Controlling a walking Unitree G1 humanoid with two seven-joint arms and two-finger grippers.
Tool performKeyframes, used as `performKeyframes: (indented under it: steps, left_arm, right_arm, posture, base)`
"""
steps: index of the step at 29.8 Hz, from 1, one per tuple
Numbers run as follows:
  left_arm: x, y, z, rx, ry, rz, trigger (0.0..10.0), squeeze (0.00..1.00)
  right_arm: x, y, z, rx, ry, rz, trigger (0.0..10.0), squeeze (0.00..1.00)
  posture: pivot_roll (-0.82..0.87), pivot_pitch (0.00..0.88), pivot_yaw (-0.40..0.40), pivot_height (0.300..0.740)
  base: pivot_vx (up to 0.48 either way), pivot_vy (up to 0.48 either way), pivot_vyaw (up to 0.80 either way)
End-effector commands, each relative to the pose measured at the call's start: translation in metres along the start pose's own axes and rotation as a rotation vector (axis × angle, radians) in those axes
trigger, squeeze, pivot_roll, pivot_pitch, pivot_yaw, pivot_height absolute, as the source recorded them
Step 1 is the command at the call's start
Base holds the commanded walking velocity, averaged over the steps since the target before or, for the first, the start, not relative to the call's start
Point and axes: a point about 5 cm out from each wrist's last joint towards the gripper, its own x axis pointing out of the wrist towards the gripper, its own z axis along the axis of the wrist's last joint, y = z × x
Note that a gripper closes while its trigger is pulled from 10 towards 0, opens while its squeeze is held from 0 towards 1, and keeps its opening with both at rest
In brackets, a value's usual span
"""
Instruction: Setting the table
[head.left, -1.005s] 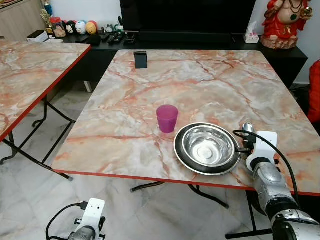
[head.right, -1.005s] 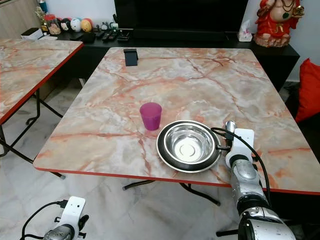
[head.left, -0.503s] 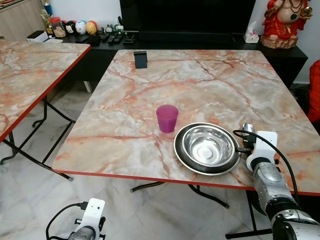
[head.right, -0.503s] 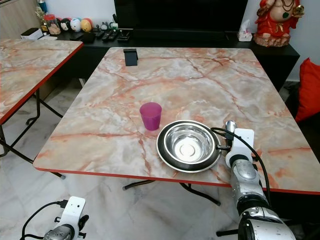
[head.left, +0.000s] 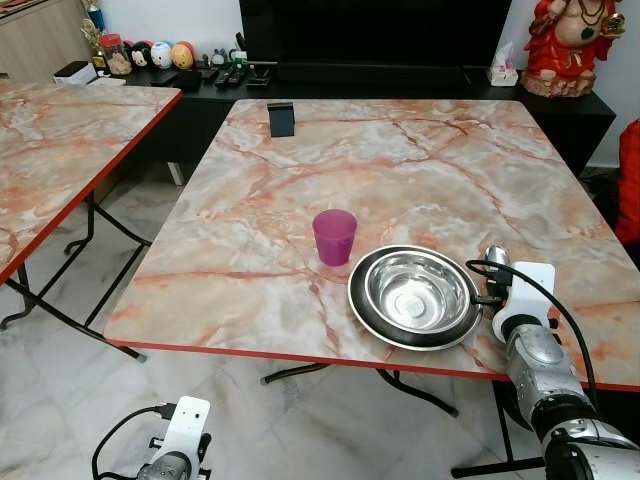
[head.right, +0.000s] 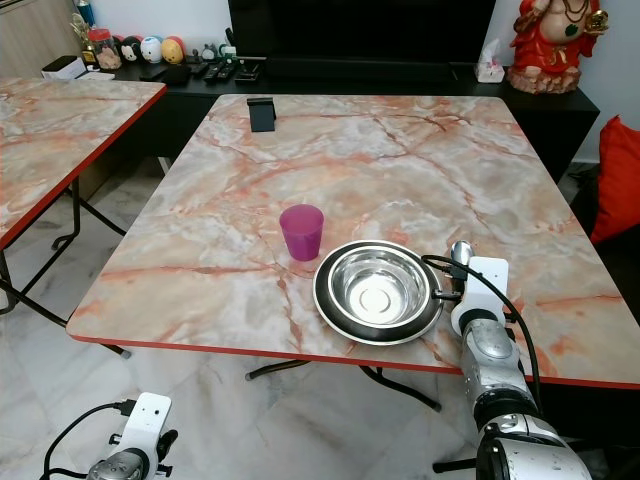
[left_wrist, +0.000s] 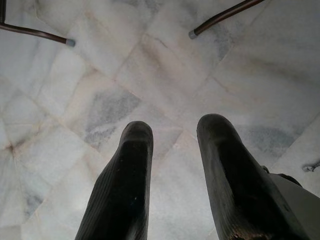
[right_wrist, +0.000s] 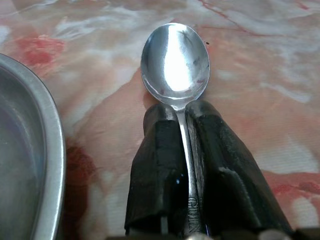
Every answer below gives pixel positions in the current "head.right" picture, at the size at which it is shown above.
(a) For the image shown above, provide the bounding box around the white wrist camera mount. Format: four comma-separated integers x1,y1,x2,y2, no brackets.
450,257,511,336
118,392,173,463

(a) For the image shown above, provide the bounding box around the red cushion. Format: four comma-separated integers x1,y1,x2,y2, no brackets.
590,115,640,247

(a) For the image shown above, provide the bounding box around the yellow orange round figurine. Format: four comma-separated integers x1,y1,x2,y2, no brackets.
161,36,187,65

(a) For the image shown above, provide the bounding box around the black metal table frame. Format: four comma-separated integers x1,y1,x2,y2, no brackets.
0,175,126,331
245,355,481,473

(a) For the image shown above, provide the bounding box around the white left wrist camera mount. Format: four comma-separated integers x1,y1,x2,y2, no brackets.
118,392,173,463

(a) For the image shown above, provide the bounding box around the gold trophy with blue top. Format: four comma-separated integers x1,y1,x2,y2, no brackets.
70,0,97,53

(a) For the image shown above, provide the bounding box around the purple plastic cup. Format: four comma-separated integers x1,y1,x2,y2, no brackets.
279,204,325,262

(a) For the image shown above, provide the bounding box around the jar with red lid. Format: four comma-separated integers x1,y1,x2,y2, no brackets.
88,28,122,72

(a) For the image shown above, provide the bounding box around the black round figurine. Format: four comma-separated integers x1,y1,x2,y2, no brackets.
120,36,143,65

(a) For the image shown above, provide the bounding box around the small white box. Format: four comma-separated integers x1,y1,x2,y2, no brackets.
42,55,89,82

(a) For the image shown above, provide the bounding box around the white round figurine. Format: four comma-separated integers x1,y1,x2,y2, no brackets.
140,35,164,64

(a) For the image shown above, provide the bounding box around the white tissue pack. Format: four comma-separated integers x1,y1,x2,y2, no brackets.
477,38,507,84

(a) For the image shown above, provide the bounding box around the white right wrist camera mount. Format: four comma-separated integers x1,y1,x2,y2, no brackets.
450,257,511,336

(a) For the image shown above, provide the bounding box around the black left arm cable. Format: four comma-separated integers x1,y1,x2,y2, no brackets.
44,400,131,480

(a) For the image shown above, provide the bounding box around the black television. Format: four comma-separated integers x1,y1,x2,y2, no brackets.
228,0,497,64

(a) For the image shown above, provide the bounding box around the small black phone stand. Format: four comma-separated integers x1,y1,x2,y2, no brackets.
248,96,278,133

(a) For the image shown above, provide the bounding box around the red robed statue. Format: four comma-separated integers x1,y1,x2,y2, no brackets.
507,0,611,95

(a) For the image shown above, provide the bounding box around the stainless steel bowl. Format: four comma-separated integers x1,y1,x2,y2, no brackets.
327,246,433,327

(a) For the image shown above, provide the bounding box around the black plate with silver rim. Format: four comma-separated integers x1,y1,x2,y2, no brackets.
313,239,447,347

